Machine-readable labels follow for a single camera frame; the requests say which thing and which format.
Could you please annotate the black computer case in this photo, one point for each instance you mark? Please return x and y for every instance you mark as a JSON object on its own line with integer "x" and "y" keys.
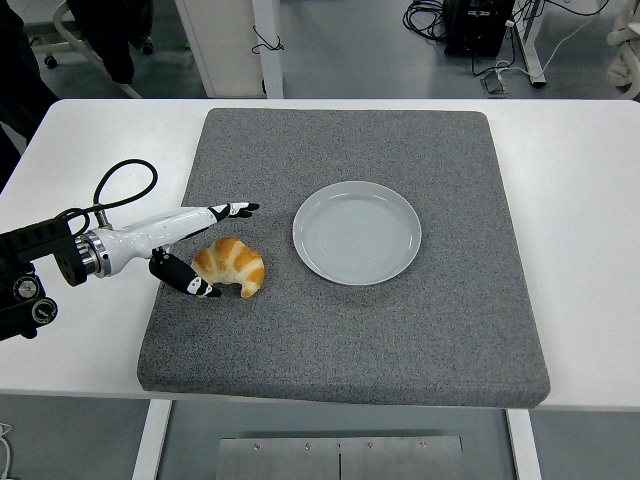
{"x": 475, "y": 35}

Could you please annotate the small clear plastic box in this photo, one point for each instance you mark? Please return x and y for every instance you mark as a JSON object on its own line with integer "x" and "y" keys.
{"x": 495, "y": 84}

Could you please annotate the person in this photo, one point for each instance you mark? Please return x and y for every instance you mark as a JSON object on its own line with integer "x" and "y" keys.
{"x": 20, "y": 75}

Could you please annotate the white desk leg with foot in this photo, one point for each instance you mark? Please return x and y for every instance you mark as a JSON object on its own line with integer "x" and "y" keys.
{"x": 532, "y": 45}

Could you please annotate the white table leg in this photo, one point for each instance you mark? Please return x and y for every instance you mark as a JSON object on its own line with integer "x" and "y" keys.
{"x": 525, "y": 445}
{"x": 150, "y": 440}

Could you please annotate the grey felt mat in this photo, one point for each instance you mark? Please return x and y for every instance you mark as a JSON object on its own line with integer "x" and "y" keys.
{"x": 350, "y": 340}

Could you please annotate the white square post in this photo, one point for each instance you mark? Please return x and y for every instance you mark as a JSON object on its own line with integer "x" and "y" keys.
{"x": 270, "y": 75}

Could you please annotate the white chair frame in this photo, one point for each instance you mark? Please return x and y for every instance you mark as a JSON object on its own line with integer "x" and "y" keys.
{"x": 75, "y": 44}

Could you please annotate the golden croissant bread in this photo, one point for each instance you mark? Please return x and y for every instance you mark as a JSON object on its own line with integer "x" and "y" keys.
{"x": 235, "y": 260}

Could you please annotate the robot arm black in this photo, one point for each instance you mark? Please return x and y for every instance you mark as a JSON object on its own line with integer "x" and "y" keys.
{"x": 30, "y": 245}

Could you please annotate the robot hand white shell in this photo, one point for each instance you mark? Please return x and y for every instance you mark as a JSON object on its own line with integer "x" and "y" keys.
{"x": 150, "y": 232}

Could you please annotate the grey round plate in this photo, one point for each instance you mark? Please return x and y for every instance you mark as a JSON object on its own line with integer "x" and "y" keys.
{"x": 355, "y": 235}

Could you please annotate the white cabinet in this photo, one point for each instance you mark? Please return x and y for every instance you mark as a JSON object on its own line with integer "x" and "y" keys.
{"x": 225, "y": 40}

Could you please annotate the grey metal plate with screws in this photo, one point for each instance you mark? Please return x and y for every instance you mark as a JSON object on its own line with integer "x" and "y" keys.
{"x": 340, "y": 462}

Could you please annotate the person's leg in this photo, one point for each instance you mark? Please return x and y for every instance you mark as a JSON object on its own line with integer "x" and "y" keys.
{"x": 110, "y": 35}

